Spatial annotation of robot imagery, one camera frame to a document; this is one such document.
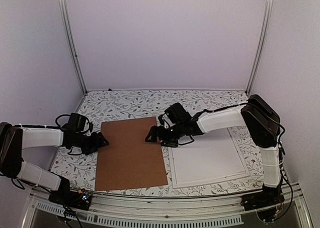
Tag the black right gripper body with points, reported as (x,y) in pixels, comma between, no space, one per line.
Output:
(170,138)

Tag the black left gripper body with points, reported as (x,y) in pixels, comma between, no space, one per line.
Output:
(86,145)

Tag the brown cardboard backing board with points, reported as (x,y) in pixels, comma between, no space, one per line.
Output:
(128,162)

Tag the white picture frame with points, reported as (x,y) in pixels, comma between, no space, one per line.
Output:
(240,150)

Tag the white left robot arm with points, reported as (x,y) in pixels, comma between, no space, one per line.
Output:
(16,139)

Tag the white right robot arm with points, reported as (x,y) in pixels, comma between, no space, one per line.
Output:
(260,119)

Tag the floral patterned table mat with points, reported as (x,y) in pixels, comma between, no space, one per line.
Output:
(100,106)

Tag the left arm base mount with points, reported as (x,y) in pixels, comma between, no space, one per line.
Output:
(80,199)

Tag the front aluminium rail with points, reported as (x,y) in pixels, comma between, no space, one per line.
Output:
(213,211)

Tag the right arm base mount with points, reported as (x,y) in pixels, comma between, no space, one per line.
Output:
(269,196)

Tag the left aluminium corner post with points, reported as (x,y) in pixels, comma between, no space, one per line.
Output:
(71,44)

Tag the aluminium corner post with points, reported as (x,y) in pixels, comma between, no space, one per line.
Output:
(71,44)
(268,7)

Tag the right aluminium corner post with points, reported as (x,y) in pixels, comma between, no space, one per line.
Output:
(268,7)

